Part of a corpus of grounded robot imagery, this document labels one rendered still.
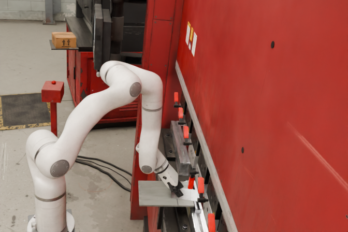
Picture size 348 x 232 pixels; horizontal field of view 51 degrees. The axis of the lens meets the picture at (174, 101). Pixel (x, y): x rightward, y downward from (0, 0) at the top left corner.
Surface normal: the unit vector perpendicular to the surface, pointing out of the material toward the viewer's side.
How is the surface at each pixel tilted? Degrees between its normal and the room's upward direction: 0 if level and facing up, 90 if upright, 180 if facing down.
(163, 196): 0
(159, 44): 90
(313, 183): 90
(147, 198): 0
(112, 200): 0
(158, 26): 90
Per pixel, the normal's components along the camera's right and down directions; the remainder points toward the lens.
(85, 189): 0.12, -0.90
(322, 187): -0.99, -0.06
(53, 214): 0.45, 0.43
